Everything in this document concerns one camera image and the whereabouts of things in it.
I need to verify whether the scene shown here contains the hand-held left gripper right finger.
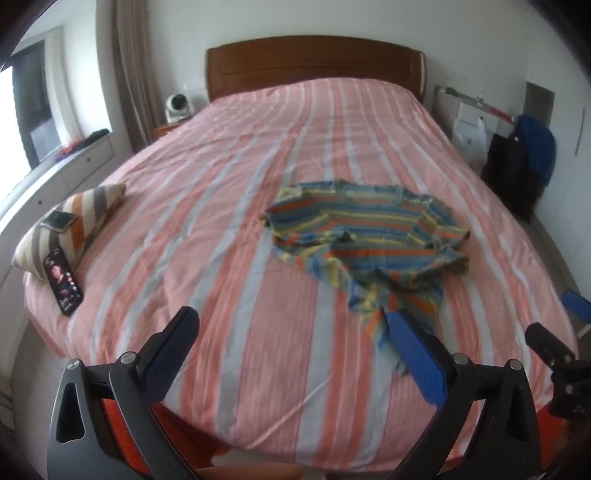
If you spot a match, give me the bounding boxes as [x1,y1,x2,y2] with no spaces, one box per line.
[387,308,542,480]

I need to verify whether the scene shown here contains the white drawer cabinet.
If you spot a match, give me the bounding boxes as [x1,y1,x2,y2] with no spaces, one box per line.
[0,134,116,287]

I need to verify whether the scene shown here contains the dark clothes on sill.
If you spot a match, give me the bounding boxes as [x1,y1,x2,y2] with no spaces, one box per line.
[54,128,112,160]

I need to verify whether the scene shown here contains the pink striped bed cover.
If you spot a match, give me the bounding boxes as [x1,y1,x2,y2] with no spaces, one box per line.
[21,78,580,461]

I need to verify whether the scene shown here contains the white bag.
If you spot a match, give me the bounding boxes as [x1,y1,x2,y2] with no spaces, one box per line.
[451,102,489,164]

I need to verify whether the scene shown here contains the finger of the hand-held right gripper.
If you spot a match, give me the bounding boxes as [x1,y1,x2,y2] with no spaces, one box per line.
[525,322,579,370]
[560,288,591,325]

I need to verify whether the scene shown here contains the striped pillow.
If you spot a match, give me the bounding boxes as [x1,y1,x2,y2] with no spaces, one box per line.
[12,183,127,282]

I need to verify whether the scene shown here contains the blue jacket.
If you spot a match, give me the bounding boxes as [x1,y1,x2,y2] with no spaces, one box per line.
[516,114,557,188]

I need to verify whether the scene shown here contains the grey wall panel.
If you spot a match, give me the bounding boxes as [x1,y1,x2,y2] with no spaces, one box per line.
[525,82,556,129]

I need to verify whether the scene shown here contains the multicolour striped pants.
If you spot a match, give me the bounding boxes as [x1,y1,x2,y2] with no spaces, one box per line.
[346,270,446,377]

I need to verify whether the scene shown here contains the wooden nightstand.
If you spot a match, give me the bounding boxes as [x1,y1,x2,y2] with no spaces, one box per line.
[152,122,185,144]

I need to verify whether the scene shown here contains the metal rack bar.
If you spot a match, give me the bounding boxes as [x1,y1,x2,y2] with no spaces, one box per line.
[435,85,517,124]

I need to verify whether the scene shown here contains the beige curtain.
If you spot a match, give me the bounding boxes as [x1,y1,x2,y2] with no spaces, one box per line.
[108,0,160,153]

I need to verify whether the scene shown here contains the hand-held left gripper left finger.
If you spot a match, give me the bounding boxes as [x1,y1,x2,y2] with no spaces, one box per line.
[46,305,200,480]

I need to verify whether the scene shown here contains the silver smartphone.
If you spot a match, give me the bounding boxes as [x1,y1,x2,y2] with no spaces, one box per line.
[39,210,77,233]

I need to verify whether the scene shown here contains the wooden headboard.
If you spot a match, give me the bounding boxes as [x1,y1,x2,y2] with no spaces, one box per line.
[205,36,426,103]

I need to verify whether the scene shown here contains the multicolour striped shirt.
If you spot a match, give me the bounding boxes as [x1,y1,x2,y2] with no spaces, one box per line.
[262,179,472,289]

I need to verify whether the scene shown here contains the window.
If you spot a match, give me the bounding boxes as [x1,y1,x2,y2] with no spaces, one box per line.
[0,39,63,185]

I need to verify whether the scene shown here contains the white round camera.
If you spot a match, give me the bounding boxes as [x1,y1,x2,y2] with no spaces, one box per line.
[165,93,195,123]

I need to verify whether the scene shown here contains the black jacket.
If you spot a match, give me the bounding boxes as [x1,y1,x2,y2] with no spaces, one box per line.
[480,127,546,221]

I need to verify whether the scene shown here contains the black smartphone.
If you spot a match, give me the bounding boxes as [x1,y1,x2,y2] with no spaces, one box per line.
[43,246,85,317]

